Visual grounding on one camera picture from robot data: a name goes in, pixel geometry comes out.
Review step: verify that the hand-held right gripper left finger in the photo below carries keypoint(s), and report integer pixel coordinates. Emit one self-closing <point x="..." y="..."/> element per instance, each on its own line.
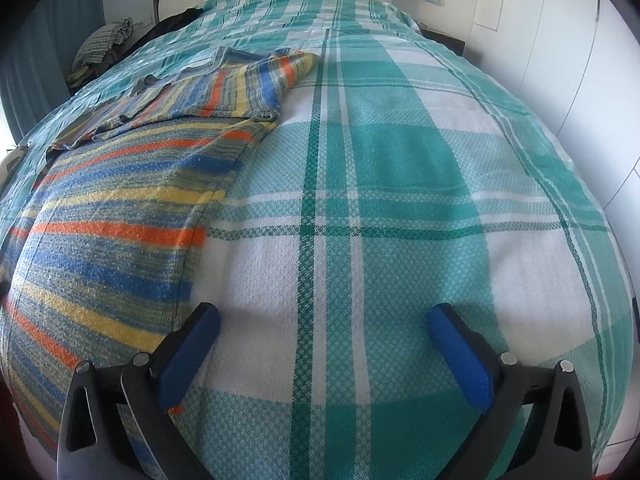
<point x="186" y="356"/>

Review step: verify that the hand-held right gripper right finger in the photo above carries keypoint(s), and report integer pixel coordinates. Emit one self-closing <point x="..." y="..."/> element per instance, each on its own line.
<point x="462" y="360"/>

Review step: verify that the striped knit sweater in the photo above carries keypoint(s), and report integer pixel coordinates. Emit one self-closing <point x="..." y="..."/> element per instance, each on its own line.
<point x="125" y="220"/>

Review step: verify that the green plaid blanket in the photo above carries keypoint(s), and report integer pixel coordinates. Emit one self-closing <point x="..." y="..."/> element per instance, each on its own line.
<point x="380" y="210"/>

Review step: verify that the white wardrobe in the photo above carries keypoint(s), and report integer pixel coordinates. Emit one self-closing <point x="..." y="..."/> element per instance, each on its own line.
<point x="565" y="80"/>

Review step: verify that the dark bedside table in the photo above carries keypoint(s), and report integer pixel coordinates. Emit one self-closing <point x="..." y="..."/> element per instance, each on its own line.
<point x="442" y="40"/>

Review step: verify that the green checked pillow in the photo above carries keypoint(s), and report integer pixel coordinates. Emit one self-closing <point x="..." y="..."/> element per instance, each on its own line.
<point x="102" y="45"/>

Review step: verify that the dark cloth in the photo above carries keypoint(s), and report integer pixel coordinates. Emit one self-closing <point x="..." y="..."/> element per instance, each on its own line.
<point x="172" y="22"/>

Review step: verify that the blue curtain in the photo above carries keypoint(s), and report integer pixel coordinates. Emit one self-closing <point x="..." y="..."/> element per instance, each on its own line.
<point x="45" y="45"/>

